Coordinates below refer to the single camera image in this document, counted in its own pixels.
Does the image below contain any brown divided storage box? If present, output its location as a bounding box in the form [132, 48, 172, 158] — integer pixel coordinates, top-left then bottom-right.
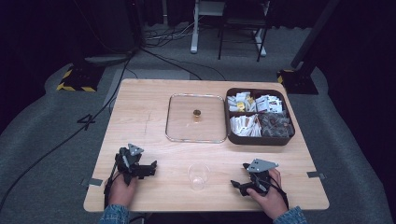
[224, 87, 296, 147]

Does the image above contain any person's left hand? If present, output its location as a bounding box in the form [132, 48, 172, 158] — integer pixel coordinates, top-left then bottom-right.
[106, 175, 138, 208]

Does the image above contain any black metal chair frame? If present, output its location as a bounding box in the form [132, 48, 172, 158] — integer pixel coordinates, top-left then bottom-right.
[217, 0, 271, 63]

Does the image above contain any bundle of floor cables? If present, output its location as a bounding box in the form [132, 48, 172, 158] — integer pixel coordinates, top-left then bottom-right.
[143, 18, 201, 49]

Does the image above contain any black slanted stand pole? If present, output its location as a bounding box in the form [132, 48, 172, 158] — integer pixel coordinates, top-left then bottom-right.
[290, 0, 341, 70]

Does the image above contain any person's right hand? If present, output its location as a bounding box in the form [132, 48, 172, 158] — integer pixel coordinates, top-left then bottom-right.
[247, 168, 290, 221]

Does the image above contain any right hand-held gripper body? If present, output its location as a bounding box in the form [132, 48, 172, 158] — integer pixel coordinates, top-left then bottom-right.
[246, 158, 280, 198]

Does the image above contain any pile of white red packets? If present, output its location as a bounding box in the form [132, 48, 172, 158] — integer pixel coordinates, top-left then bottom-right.
[255, 94, 284, 114]

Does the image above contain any pile of plain white sachets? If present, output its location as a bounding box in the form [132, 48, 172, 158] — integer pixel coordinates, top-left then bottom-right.
[229, 113, 262, 138]

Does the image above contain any square glass lid gold knob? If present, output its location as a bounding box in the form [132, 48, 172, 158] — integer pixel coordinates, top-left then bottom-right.
[164, 92, 229, 145]

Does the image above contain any black yellow striped stand base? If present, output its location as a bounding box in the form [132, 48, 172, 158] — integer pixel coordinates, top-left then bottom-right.
[276, 68, 320, 96]
[55, 63, 106, 93]

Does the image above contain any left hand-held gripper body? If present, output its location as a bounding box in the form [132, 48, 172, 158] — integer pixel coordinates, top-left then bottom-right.
[114, 143, 151, 187]

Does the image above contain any pile of dark brown packets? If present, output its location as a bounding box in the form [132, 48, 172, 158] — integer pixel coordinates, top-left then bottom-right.
[258, 111, 295, 138]

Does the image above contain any black upright column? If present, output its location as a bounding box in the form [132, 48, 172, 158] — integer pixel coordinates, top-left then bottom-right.
[123, 0, 145, 54]

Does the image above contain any left hand-held gripper black cable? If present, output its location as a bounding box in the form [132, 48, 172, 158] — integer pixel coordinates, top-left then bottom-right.
[103, 161, 123, 209]

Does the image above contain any hand-held gripper black cable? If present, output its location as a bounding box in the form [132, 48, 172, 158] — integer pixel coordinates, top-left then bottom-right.
[268, 174, 290, 210]
[103, 161, 123, 209]

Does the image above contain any white desk frame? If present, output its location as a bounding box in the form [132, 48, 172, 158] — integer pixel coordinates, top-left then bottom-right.
[190, 0, 268, 58]

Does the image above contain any long black floor cable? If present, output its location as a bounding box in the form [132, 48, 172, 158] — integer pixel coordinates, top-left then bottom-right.
[0, 49, 138, 213]

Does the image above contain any clear plastic cup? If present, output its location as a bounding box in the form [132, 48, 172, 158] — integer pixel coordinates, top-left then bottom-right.
[187, 162, 211, 191]

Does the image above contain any right hand-held gripper black cable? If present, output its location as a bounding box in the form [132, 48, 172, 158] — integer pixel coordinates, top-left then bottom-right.
[268, 174, 290, 210]

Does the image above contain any pile of white yellow packets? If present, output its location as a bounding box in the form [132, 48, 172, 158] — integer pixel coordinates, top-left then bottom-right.
[226, 91, 257, 113]

